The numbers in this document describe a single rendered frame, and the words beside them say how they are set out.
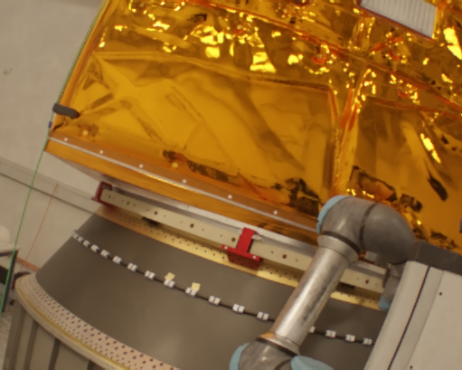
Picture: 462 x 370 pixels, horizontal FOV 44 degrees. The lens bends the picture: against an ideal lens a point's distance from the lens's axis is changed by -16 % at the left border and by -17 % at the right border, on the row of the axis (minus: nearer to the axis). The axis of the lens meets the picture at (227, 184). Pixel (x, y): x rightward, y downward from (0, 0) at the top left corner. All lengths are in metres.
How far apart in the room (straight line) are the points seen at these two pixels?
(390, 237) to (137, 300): 0.98
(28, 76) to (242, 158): 6.44
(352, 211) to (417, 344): 0.44
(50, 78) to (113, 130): 6.07
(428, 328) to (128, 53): 1.51
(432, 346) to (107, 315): 1.25
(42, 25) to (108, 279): 6.61
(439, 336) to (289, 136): 1.16
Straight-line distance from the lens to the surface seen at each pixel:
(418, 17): 2.48
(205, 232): 2.16
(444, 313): 1.27
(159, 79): 2.24
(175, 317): 2.08
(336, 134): 2.23
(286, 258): 2.11
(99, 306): 2.21
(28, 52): 8.53
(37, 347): 2.39
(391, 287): 1.85
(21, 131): 8.24
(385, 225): 1.47
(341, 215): 1.52
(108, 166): 2.26
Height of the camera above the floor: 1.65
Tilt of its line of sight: 5 degrees up
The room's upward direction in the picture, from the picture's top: 19 degrees clockwise
